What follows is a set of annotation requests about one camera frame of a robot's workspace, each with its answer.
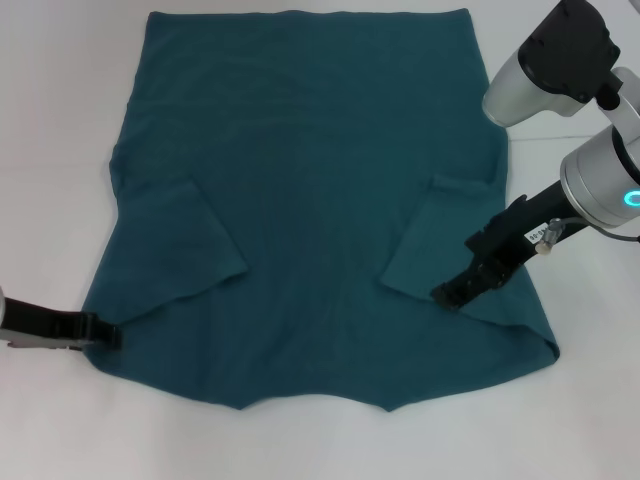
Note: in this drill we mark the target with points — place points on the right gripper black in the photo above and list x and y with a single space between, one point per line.
520 235

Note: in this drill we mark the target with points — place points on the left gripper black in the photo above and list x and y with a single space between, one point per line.
45 320

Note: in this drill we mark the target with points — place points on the teal blue t-shirt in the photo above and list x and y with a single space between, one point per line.
310 200

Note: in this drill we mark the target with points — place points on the right robot arm silver black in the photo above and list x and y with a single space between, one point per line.
595 170

